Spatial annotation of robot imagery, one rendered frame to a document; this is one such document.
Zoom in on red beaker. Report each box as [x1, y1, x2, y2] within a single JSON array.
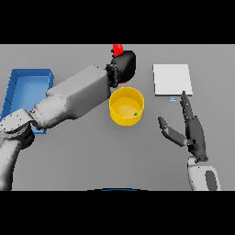
[[111, 44, 127, 84]]

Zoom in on blue tray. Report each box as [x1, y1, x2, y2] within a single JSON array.
[[0, 68, 55, 135]]

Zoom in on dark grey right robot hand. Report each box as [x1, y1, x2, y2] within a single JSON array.
[[157, 90, 209, 162]]

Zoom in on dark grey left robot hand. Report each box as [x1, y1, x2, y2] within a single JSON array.
[[106, 50, 137, 88]]

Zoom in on yellow bowl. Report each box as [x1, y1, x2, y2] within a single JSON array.
[[108, 86, 145, 127]]

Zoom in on pale square measuring scale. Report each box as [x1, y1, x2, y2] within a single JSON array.
[[152, 63, 194, 97]]

